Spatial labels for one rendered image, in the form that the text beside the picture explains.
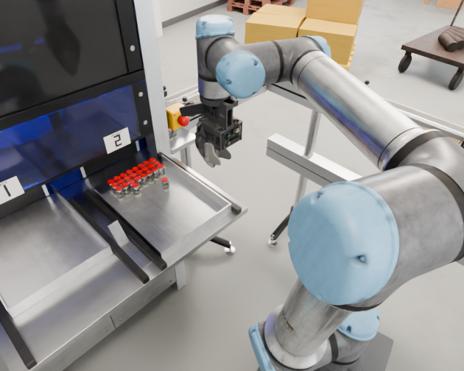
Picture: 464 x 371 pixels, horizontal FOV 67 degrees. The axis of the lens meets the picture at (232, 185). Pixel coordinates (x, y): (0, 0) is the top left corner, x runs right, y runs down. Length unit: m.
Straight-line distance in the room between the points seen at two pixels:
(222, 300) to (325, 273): 1.56
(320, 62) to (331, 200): 0.33
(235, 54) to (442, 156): 0.35
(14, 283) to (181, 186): 0.53
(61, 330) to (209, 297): 1.10
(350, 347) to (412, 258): 0.44
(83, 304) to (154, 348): 0.92
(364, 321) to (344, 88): 0.44
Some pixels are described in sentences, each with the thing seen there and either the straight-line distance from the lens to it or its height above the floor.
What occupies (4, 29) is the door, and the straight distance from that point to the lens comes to 0.96.
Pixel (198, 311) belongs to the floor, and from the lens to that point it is 1.89.
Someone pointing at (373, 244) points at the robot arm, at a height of 1.41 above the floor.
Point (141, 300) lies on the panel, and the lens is 1.78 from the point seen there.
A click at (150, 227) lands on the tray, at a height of 0.88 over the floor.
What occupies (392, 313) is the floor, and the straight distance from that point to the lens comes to 2.06.
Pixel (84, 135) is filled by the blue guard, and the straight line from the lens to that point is 1.10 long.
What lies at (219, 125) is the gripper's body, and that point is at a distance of 0.79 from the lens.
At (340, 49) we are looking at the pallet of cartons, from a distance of 4.09.
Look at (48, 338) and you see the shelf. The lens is 0.94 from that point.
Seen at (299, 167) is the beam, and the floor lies 0.47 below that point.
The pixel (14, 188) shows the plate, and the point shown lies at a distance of 1.10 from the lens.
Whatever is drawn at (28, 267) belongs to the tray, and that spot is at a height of 0.88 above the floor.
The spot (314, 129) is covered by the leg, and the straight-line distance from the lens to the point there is 1.79.
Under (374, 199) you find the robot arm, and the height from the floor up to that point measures 1.43.
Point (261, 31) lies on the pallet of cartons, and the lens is 4.19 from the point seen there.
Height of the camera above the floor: 1.65
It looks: 42 degrees down
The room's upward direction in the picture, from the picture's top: 1 degrees clockwise
